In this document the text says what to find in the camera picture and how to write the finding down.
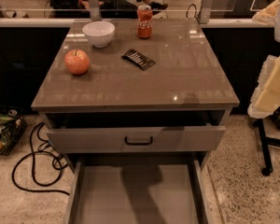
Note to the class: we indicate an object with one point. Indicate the grey open middle drawer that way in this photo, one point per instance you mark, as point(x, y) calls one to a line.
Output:
point(142, 193)

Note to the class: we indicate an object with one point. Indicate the grey top drawer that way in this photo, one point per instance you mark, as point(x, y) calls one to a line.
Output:
point(137, 139)

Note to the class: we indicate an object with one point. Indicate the red coca-cola can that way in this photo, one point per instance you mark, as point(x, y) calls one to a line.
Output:
point(144, 24)

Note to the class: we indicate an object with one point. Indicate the black rxbar chocolate bar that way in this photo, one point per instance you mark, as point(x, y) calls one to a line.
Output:
point(138, 59)

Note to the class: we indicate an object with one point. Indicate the white ceramic bowl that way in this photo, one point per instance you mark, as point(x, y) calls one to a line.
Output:
point(99, 33)

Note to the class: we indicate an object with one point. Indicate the red apple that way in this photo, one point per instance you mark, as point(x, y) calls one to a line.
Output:
point(77, 61)

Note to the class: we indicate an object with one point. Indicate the black office chair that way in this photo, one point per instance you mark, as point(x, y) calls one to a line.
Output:
point(65, 9)

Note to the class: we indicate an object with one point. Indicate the black wire basket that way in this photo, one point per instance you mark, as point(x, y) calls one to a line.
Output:
point(12, 127)

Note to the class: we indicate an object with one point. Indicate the grey drawer cabinet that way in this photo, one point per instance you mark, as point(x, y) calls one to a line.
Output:
point(185, 87)

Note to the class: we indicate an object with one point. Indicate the black stand leg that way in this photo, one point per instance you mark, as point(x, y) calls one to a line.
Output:
point(267, 141)

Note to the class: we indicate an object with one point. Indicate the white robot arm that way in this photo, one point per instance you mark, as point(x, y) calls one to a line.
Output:
point(263, 75)

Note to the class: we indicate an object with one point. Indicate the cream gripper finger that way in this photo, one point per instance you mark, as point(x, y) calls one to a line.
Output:
point(269, 95)
point(268, 14)

